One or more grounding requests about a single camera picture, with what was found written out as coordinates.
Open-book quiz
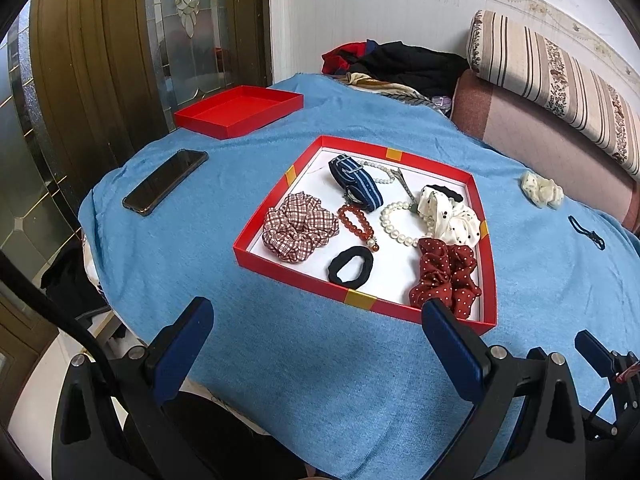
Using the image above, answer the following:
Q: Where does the navy striped watch strap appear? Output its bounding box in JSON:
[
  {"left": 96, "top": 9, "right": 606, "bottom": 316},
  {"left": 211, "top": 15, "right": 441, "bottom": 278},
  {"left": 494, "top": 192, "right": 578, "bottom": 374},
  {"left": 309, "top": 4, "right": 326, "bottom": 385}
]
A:
[{"left": 327, "top": 154, "right": 385, "bottom": 213}]

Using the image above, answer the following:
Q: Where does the large pearl bracelet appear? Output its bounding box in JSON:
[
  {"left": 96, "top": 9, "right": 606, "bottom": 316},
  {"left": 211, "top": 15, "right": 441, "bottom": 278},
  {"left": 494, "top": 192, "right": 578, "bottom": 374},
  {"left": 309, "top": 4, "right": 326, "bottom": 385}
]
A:
[{"left": 380, "top": 201, "right": 436, "bottom": 248}]

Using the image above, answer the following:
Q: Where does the thick black cable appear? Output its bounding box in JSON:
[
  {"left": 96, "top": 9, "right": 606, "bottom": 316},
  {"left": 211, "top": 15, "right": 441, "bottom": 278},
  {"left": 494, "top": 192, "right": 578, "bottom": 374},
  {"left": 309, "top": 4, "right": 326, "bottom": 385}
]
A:
[{"left": 0, "top": 250, "right": 126, "bottom": 386}]

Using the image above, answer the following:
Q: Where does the thick black hair tie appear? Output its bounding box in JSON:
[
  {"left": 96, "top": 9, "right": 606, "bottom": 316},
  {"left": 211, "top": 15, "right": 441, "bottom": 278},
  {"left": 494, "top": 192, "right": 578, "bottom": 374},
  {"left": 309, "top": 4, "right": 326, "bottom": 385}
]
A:
[{"left": 327, "top": 246, "right": 376, "bottom": 286}]

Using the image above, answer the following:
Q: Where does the red plaid scrunchie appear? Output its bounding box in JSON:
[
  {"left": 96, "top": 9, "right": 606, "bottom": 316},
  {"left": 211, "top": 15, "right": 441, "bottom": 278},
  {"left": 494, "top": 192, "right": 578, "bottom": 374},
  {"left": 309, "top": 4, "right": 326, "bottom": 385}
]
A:
[{"left": 262, "top": 192, "right": 341, "bottom": 263}]

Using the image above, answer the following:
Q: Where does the pile of dark clothes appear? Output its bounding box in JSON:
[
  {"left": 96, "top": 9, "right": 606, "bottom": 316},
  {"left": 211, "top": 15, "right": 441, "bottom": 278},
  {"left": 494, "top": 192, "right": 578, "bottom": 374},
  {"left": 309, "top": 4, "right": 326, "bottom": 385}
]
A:
[{"left": 320, "top": 39, "right": 471, "bottom": 98}]

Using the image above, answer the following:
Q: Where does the small pearl bracelet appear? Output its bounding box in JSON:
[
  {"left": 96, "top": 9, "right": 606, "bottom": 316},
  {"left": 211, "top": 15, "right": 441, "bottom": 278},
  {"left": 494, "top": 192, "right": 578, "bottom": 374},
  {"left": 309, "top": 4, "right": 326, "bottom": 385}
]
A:
[{"left": 360, "top": 160, "right": 401, "bottom": 186}]

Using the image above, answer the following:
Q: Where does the black smartphone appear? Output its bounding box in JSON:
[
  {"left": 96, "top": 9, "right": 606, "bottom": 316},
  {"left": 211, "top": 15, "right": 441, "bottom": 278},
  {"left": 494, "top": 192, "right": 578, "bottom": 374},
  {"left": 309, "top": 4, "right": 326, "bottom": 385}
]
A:
[{"left": 122, "top": 149, "right": 210, "bottom": 217}]

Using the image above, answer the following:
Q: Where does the red polka dot scrunchie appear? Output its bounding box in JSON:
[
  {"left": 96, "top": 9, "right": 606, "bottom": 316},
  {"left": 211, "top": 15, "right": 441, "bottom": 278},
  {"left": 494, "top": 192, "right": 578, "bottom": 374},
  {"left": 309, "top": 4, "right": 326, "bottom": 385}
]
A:
[{"left": 409, "top": 237, "right": 483, "bottom": 320}]

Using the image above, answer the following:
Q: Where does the cream scrunchie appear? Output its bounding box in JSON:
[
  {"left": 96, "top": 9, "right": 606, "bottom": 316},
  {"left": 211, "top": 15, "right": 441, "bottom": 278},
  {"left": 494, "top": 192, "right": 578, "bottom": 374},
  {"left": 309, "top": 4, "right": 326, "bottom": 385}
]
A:
[{"left": 520, "top": 170, "right": 565, "bottom": 209}]

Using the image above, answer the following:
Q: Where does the metal hair clip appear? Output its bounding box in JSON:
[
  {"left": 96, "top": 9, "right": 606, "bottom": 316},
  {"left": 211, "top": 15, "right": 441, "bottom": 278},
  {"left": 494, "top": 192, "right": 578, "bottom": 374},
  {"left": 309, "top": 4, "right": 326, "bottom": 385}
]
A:
[{"left": 390, "top": 167, "right": 418, "bottom": 211}]

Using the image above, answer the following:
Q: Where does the thin black hair tie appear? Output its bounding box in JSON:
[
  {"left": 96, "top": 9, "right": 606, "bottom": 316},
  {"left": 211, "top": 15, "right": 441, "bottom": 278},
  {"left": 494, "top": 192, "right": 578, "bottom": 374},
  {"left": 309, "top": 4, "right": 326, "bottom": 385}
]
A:
[{"left": 567, "top": 215, "right": 607, "bottom": 251}]

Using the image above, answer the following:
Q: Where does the wooden door with glass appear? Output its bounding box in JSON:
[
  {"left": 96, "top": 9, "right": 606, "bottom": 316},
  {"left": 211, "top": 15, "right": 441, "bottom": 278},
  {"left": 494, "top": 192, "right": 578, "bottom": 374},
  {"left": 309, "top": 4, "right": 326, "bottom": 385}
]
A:
[{"left": 0, "top": 0, "right": 273, "bottom": 241}]

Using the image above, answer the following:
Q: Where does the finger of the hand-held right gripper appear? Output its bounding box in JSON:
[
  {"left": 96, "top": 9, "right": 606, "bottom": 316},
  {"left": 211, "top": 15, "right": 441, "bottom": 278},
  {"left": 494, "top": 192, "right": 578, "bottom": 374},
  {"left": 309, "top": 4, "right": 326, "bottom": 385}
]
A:
[{"left": 574, "top": 330, "right": 640, "bottom": 396}]

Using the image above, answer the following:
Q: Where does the red box lid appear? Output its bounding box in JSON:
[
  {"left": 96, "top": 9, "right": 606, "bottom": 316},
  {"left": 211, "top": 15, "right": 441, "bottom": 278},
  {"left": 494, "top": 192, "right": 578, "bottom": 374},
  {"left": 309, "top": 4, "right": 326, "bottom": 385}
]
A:
[{"left": 173, "top": 85, "right": 305, "bottom": 141}]

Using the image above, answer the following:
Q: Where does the red jewelry box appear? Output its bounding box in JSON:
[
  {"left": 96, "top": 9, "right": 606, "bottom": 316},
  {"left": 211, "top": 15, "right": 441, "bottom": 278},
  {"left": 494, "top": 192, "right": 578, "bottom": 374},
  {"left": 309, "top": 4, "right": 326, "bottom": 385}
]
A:
[{"left": 232, "top": 134, "right": 499, "bottom": 337}]

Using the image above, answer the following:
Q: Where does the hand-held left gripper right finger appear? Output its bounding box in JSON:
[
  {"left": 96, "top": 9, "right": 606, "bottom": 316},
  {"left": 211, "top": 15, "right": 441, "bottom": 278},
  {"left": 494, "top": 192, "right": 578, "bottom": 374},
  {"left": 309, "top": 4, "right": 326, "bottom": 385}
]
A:
[{"left": 421, "top": 299, "right": 591, "bottom": 480}]

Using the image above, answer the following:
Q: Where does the white patterned scrunchie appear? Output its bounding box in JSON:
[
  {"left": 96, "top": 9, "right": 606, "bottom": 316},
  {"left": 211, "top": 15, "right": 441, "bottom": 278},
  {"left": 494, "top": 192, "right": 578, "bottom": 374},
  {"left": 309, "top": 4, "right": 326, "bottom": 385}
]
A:
[{"left": 417, "top": 185, "right": 482, "bottom": 248}]

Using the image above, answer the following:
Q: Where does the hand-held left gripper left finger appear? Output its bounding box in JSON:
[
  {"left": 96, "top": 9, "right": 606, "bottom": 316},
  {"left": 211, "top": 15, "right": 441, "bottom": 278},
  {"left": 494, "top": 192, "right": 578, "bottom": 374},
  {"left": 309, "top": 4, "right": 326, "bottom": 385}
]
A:
[{"left": 50, "top": 296, "right": 216, "bottom": 466}]

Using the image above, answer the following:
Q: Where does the gold patterned scarf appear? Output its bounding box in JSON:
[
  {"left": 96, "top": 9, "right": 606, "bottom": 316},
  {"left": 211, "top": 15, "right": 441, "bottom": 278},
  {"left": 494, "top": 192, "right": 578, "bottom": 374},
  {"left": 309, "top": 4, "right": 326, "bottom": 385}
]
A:
[{"left": 340, "top": 72, "right": 441, "bottom": 108}]

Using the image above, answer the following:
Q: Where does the blue blanket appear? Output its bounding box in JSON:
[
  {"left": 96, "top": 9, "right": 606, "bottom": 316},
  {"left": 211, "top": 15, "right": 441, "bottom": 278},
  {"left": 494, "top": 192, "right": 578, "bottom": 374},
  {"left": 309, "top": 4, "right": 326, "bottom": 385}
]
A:
[{"left": 77, "top": 74, "right": 640, "bottom": 480}]

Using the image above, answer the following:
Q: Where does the red bead bracelet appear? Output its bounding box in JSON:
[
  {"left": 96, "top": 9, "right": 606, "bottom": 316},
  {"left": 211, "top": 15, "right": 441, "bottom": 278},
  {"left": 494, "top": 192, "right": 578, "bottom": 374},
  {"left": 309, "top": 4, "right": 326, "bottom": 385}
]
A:
[{"left": 337, "top": 202, "right": 381, "bottom": 253}]

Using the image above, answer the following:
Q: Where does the dark cloth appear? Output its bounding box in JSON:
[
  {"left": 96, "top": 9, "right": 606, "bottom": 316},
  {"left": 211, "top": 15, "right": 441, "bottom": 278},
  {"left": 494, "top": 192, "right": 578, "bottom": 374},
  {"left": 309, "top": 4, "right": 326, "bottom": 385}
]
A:
[{"left": 40, "top": 245, "right": 108, "bottom": 321}]

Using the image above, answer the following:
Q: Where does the pink sofa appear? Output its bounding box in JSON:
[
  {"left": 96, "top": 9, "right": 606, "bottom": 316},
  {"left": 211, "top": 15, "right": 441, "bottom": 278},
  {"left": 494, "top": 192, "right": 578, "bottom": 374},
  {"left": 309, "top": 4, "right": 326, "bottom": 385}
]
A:
[{"left": 450, "top": 69, "right": 640, "bottom": 233}]

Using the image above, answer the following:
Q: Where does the striped floral cushion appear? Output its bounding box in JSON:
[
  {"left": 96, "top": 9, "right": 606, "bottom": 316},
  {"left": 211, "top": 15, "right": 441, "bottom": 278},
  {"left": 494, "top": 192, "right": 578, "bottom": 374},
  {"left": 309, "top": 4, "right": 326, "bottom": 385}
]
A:
[{"left": 466, "top": 10, "right": 640, "bottom": 181}]

